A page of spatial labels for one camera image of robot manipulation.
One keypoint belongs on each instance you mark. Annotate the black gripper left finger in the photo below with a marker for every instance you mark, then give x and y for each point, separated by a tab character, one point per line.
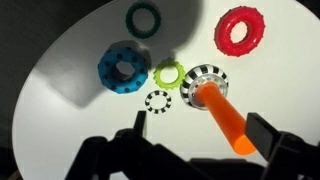
140	125

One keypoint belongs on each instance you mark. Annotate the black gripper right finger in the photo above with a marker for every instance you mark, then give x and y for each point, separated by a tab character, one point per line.
261	135

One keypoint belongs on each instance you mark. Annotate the orange rod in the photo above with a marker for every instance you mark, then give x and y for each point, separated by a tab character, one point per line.
226	116

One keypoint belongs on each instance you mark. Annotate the black white striped rod base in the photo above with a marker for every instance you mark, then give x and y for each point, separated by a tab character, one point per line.
190	78

